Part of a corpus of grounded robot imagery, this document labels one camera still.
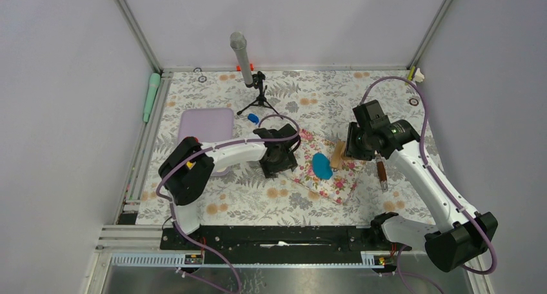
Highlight red clip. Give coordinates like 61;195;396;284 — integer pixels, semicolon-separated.
236;63;254;72

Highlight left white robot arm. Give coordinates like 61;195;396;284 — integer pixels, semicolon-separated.
158;124;301;250

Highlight metal scraper wooden handle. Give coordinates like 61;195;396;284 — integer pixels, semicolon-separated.
375;153;388;192

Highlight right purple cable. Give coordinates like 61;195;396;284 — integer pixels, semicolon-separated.
360;76;499;294

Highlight blue dough piece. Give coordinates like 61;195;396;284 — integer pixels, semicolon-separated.
247;113;260;125

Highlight black microphone tripod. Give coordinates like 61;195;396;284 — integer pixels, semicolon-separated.
236;71;279;115

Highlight purple cable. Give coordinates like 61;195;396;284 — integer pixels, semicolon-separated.
155;113;302;294
360;76;499;294

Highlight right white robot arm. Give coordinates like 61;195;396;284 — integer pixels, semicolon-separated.
344;101;499;272

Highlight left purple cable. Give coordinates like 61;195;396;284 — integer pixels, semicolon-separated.
155;113;302;294

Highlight white clip in corner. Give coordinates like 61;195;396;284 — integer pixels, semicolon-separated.
413;68;425;83

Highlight floral tablecloth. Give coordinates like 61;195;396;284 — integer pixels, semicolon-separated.
136;70;433;226

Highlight grey microphone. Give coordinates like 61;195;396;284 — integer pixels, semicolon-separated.
230;32;254;87

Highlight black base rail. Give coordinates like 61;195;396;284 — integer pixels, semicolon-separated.
160;226;402;266

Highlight purple tray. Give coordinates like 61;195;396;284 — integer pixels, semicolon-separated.
177;108;235;177

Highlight green marker pen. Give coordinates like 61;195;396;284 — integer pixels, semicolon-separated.
143;73;161;123

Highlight wooden rolling pin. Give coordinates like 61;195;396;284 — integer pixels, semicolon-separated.
330;140;346;170

